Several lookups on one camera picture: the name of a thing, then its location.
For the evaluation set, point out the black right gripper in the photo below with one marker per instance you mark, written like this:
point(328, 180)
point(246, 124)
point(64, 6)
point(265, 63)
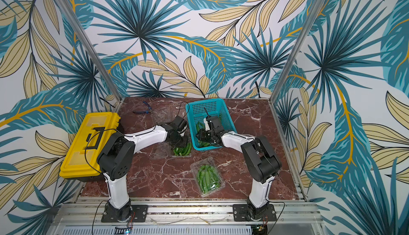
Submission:
point(207, 137)

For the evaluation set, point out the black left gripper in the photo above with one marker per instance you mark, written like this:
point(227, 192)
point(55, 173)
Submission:
point(183, 145)

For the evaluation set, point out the teal perforated plastic basket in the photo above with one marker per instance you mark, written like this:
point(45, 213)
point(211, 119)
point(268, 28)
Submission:
point(198, 114)

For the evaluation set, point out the clear plastic clamshell pepper container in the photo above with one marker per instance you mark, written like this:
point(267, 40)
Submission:
point(164, 114)

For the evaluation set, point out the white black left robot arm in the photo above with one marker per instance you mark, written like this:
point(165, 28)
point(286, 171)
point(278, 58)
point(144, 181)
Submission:
point(115, 161)

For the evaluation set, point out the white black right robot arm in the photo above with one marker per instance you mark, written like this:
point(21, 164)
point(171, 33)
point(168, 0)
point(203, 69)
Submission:
point(261, 160)

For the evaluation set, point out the yellow black toolbox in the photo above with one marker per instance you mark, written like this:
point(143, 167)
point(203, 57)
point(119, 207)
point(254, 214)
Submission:
point(81, 160)

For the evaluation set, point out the blue handled pliers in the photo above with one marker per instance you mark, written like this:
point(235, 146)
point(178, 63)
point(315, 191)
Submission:
point(147, 109)

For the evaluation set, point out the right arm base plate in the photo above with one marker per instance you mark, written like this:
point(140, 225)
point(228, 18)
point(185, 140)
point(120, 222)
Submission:
point(249, 213)

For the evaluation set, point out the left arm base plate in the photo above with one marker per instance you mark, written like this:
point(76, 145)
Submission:
point(127, 214)

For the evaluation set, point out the aluminium frame rail front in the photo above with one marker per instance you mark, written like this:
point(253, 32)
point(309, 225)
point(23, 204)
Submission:
point(88, 212)

